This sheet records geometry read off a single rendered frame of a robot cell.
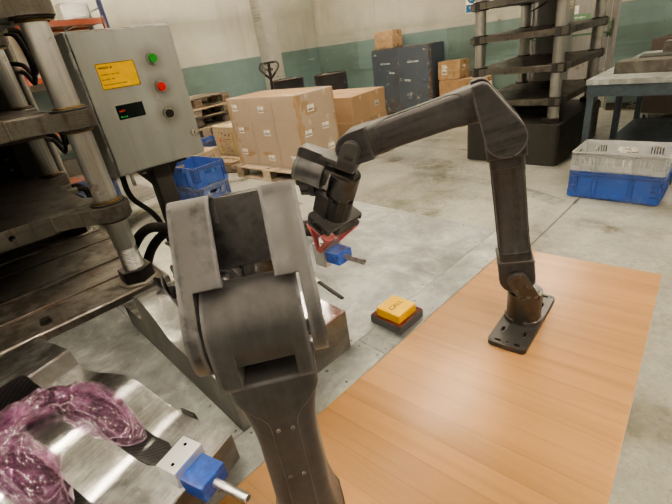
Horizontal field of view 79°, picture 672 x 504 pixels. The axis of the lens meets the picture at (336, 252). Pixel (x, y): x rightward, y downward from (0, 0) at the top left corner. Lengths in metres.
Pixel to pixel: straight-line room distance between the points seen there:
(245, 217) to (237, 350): 0.10
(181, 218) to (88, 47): 1.15
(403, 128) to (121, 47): 0.95
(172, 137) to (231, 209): 1.17
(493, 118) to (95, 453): 0.77
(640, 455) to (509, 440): 1.14
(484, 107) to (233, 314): 0.53
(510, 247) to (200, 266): 0.62
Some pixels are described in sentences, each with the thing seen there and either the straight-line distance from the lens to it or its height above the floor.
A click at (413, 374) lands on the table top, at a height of 0.80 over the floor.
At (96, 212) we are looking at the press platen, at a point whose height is 1.03.
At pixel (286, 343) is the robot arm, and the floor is 1.18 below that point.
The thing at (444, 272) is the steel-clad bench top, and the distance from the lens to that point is 1.07.
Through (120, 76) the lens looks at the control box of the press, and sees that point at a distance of 1.44.
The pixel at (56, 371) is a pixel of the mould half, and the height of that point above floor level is 0.89.
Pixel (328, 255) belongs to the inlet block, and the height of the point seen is 0.94.
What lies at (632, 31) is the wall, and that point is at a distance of 6.93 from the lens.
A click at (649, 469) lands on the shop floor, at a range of 1.80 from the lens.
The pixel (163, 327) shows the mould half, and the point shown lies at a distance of 0.88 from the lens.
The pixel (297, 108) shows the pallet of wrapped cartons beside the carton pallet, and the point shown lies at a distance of 4.48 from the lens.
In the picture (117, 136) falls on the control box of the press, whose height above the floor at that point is 1.19.
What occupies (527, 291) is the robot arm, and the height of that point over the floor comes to 0.90.
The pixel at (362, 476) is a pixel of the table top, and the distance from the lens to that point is 0.67.
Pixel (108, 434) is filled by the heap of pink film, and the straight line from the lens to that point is 0.74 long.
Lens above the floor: 1.35
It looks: 27 degrees down
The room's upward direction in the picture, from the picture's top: 9 degrees counter-clockwise
